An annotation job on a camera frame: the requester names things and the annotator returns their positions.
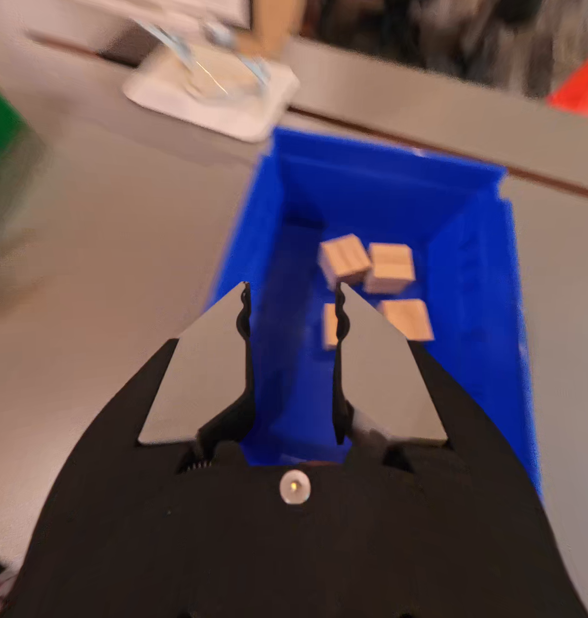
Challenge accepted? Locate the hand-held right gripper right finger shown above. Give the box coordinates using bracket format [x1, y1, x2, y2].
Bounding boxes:
[332, 281, 449, 447]

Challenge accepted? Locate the red orange object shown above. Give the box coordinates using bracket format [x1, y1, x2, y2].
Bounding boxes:
[546, 51, 588, 119]

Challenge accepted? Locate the blue-striped wooden cube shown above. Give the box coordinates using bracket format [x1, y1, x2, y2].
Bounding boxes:
[318, 233, 372, 290]
[322, 303, 340, 351]
[364, 243, 415, 295]
[378, 298, 436, 342]

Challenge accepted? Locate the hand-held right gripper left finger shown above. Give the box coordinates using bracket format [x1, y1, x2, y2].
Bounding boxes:
[137, 281, 257, 445]

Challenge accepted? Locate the blue plastic bin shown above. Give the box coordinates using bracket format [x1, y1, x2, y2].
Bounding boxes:
[205, 126, 546, 503]

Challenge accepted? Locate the white stand base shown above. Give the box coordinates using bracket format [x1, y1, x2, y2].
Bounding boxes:
[122, 14, 300, 143]

